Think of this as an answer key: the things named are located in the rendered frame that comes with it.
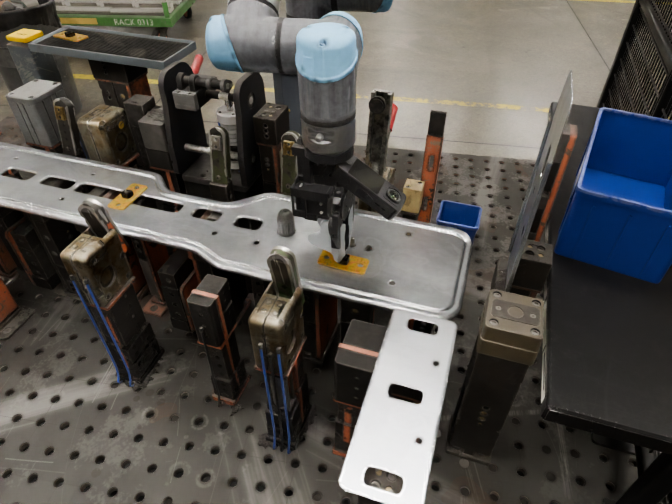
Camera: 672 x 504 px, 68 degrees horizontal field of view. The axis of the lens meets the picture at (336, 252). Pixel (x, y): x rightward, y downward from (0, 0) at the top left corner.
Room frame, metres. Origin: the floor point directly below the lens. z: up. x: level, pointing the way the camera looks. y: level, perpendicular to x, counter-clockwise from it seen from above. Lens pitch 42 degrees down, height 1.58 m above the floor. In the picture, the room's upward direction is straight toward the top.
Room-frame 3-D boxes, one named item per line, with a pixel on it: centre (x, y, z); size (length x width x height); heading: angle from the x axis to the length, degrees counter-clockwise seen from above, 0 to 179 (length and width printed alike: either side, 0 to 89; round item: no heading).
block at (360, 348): (0.47, -0.04, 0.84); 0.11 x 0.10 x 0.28; 162
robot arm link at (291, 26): (0.73, 0.02, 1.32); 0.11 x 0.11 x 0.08; 83
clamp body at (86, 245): (0.63, 0.41, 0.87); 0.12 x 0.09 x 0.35; 162
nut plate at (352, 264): (0.62, -0.01, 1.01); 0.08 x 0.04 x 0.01; 72
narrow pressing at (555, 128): (0.57, -0.28, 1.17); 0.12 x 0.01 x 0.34; 162
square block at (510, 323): (0.46, -0.25, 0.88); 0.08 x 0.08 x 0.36; 72
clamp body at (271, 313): (0.49, 0.09, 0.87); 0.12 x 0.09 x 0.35; 162
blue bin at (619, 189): (0.71, -0.50, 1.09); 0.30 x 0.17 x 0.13; 152
